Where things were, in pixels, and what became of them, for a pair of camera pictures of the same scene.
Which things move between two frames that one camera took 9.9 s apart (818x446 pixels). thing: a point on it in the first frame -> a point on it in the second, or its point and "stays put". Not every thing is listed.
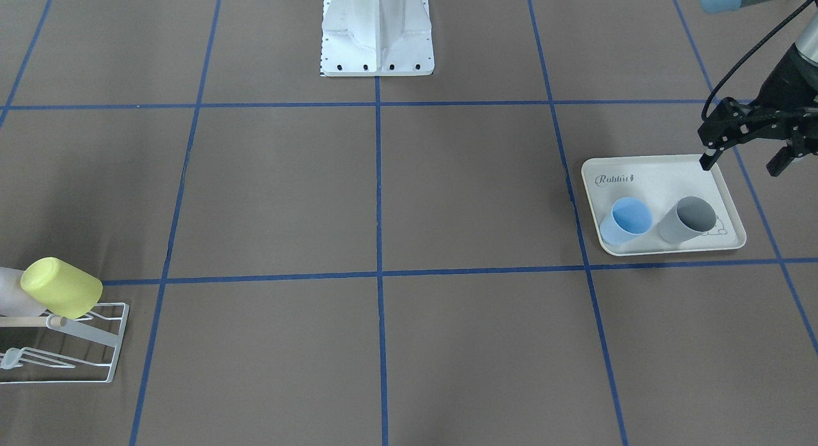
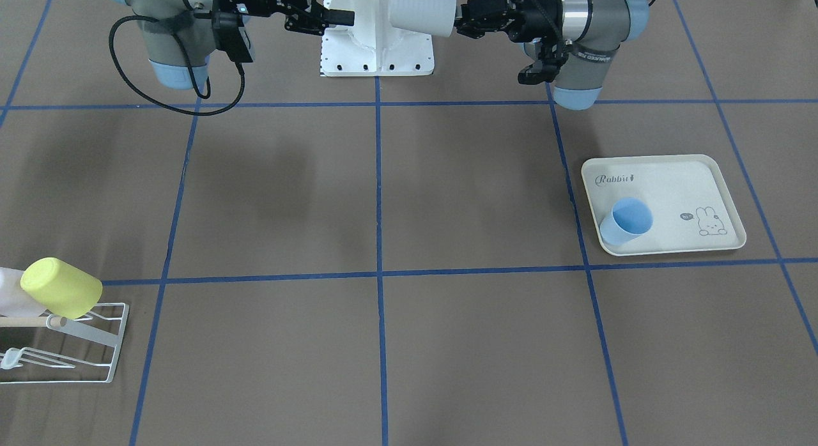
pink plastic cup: (14, 300) stays put
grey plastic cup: (689, 218) -> (431, 9)
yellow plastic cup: (61, 288) stays put
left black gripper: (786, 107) -> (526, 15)
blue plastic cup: (627, 218) stays put
